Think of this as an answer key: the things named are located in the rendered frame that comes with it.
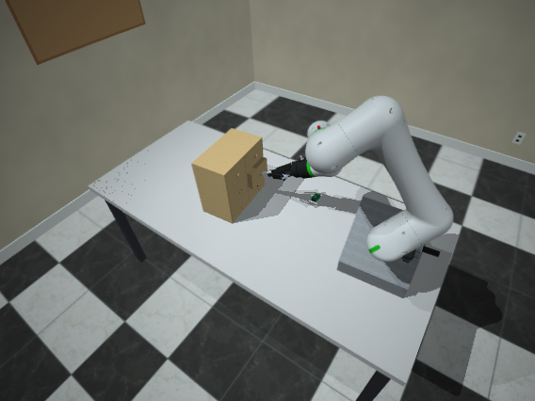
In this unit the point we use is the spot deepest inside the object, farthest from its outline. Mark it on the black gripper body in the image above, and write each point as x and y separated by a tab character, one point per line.
293	170

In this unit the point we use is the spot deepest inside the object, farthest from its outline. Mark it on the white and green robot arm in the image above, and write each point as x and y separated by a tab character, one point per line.
379	125

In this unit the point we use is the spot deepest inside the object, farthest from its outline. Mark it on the brown chest of drawers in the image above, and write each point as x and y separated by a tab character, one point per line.
212	165

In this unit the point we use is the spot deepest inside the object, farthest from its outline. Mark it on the tan wooden drawer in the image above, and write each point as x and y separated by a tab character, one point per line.
235	193
258	187
253	155
240	205
234	175
255	175

